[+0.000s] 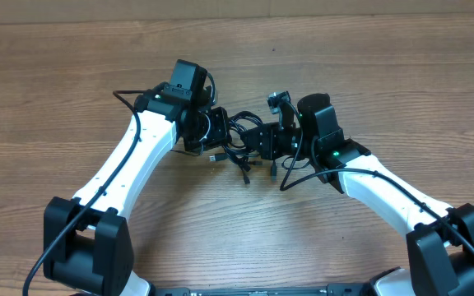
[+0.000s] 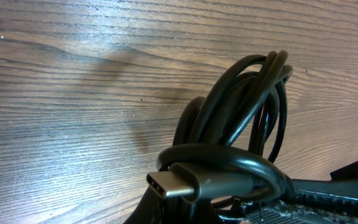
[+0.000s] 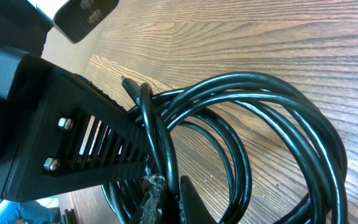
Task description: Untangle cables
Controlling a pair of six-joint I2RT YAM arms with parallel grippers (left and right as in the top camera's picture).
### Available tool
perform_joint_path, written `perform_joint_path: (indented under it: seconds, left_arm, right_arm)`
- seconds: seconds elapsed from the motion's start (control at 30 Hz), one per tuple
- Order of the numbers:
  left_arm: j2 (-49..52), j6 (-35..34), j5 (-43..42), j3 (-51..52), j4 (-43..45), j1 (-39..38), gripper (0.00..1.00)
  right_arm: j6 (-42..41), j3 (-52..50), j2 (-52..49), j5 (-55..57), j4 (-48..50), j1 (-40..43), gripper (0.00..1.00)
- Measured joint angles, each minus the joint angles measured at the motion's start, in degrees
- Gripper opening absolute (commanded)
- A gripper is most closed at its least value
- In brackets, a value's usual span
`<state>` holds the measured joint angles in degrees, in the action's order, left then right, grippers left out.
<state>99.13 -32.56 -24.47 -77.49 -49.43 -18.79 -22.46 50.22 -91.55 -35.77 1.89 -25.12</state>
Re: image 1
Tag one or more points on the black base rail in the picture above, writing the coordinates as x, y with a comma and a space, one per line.
337, 289

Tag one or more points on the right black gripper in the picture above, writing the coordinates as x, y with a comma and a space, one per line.
267, 148

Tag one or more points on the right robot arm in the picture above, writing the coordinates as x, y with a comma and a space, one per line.
439, 237

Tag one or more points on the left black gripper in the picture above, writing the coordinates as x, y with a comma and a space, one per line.
220, 136

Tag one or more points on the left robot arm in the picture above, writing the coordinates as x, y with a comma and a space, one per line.
87, 244

